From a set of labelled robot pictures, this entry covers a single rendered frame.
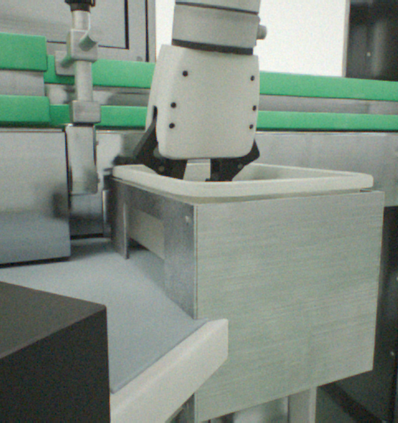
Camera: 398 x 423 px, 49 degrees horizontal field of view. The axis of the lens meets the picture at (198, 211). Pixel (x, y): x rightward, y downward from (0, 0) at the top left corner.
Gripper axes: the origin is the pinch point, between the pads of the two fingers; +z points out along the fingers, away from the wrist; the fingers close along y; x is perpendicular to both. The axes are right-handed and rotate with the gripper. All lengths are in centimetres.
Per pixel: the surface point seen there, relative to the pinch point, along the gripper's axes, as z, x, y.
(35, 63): -11.9, -7.7, 14.3
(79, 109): -8.4, -4.1, 10.9
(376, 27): -21, -41, -60
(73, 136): -5.8, -4.2, 11.4
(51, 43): -11.8, -34.5, 9.2
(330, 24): -20, -37, -44
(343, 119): -5.6, -15.7, -32.7
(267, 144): -2.3, -13.0, -17.2
